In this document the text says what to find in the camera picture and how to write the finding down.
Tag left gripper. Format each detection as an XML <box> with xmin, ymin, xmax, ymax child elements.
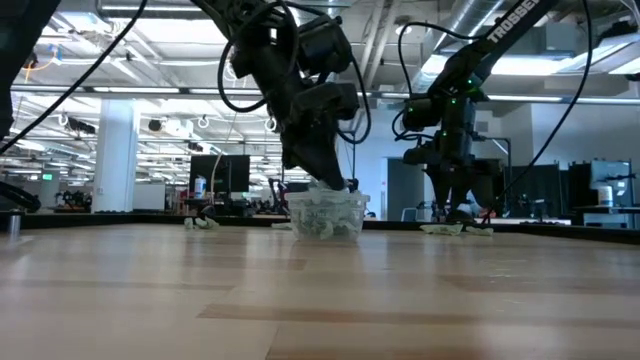
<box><xmin>272</xmin><ymin>74</ymin><xmax>350</xmax><ymax>192</ymax></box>

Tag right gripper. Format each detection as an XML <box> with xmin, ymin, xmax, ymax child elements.
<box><xmin>424</xmin><ymin>142</ymin><xmax>501</xmax><ymax>222</ymax></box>

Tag clear plastic cup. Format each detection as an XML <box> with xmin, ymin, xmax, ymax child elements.
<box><xmin>284</xmin><ymin>188</ymin><xmax>372</xmax><ymax>244</ymax></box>

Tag grey door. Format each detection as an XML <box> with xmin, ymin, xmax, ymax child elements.
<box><xmin>386</xmin><ymin>157</ymin><xmax>426</xmax><ymax>222</ymax></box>

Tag dark partition panel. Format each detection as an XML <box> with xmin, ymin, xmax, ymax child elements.
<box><xmin>504</xmin><ymin>163</ymin><xmax>569</xmax><ymax>219</ymax></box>

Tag black monitor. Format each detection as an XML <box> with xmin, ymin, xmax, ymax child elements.
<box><xmin>188</xmin><ymin>154</ymin><xmax>251</xmax><ymax>194</ymax></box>

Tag ceiling light panel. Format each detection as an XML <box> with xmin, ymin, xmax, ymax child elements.
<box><xmin>422</xmin><ymin>52</ymin><xmax>640</xmax><ymax>76</ymax></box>

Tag grey equipment cabinet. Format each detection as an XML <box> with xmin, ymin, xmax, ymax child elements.
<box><xmin>569</xmin><ymin>158</ymin><xmax>640</xmax><ymax>229</ymax></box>

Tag white pillar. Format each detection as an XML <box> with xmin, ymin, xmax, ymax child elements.
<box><xmin>91</xmin><ymin>98</ymin><xmax>141</xmax><ymax>215</ymax></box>

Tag background robot arms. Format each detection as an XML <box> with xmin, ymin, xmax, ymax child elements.
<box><xmin>53</xmin><ymin>189</ymin><xmax>94</xmax><ymax>214</ymax></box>

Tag black curved conduit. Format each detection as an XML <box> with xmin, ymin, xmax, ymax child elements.
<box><xmin>0</xmin><ymin>180</ymin><xmax>42</xmax><ymax>212</ymax></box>

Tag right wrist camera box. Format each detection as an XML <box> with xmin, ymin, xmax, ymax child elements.
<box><xmin>402</xmin><ymin>146</ymin><xmax>441</xmax><ymax>167</ymax></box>

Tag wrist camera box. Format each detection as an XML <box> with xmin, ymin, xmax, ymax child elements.
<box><xmin>299</xmin><ymin>82</ymin><xmax>361</xmax><ymax>122</ymax></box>
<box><xmin>402</xmin><ymin>146</ymin><xmax>441</xmax><ymax>167</ymax></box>

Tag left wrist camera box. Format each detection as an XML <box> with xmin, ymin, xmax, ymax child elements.
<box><xmin>299</xmin><ymin>82</ymin><xmax>361</xmax><ymax>122</ymax></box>

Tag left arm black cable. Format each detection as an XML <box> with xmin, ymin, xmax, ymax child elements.
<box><xmin>217</xmin><ymin>0</ymin><xmax>374</xmax><ymax>146</ymax></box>

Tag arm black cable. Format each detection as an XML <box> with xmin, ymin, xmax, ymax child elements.
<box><xmin>392</xmin><ymin>0</ymin><xmax>596</xmax><ymax>224</ymax></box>
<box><xmin>217</xmin><ymin>0</ymin><xmax>374</xmax><ymax>146</ymax></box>

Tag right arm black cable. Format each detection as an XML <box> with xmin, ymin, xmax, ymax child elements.
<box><xmin>392</xmin><ymin>0</ymin><xmax>596</xmax><ymax>224</ymax></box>

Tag long black cable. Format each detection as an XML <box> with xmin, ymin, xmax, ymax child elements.
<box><xmin>0</xmin><ymin>0</ymin><xmax>150</xmax><ymax>155</ymax></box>

